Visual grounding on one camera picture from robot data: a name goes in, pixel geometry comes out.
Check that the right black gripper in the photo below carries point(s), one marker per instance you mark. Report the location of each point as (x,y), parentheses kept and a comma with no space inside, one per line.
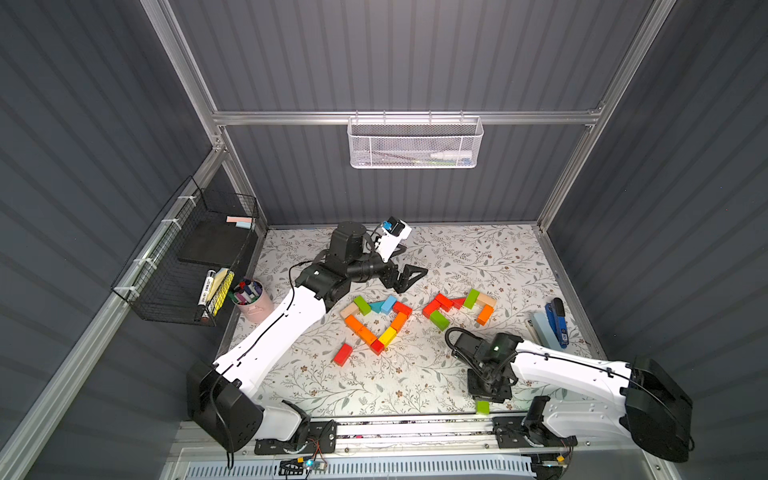
(491,390)

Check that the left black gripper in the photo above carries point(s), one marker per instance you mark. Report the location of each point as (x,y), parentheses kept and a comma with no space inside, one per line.
(391,274)

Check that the light blue block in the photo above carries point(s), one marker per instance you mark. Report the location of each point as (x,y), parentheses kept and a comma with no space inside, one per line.
(388,304)

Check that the green block bottom pair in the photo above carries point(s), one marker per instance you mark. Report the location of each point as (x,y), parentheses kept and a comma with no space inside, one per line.
(482,407)

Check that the red block low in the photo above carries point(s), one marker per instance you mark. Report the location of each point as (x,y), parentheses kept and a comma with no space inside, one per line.
(445,303)

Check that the beige wooden block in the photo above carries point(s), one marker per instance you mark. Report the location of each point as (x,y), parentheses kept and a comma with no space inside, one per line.
(351,310)

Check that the orange block low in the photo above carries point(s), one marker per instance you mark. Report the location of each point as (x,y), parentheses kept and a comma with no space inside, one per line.
(366,336)

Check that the red small block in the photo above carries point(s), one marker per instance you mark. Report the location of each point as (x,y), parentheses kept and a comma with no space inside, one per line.
(377,347)

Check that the red long block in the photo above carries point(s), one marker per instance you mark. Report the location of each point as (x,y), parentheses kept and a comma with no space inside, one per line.
(343,354)

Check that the yellow block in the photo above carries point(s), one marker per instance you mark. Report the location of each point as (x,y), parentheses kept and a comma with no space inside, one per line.
(388,336)

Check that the orange block bottom pair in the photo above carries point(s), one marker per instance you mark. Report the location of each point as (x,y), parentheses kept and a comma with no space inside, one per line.
(485,315)

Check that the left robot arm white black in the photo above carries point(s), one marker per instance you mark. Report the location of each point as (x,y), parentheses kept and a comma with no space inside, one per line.
(222,396)

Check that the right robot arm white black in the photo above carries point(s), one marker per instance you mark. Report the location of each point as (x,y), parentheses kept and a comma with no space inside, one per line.
(637,400)

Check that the blue stapler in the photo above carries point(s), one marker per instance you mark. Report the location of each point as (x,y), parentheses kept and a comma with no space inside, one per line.
(556,315)

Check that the white marker in basket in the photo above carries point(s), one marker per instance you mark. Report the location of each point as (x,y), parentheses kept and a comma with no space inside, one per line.
(457,157)

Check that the pink pen cup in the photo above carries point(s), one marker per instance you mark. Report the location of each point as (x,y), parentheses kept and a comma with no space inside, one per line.
(252,300)

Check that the yellow highlighter pack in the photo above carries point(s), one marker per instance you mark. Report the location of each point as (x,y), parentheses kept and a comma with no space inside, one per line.
(219,289)

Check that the black notebook in basket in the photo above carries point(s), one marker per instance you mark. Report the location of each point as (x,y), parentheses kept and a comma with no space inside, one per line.
(214,244)

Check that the small circuit board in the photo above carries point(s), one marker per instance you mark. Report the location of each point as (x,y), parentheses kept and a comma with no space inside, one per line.
(300,467)

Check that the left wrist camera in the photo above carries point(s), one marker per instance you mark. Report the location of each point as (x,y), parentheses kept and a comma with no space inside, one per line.
(392,233)

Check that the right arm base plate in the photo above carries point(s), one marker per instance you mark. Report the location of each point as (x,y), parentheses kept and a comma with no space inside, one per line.
(514,431)

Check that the white wire mesh basket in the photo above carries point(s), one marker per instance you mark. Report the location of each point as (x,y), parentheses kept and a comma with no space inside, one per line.
(403,143)

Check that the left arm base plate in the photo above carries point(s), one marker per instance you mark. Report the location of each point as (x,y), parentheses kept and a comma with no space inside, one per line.
(312,437)

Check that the black wire mesh basket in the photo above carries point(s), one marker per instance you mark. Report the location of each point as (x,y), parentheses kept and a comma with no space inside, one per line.
(160,288)

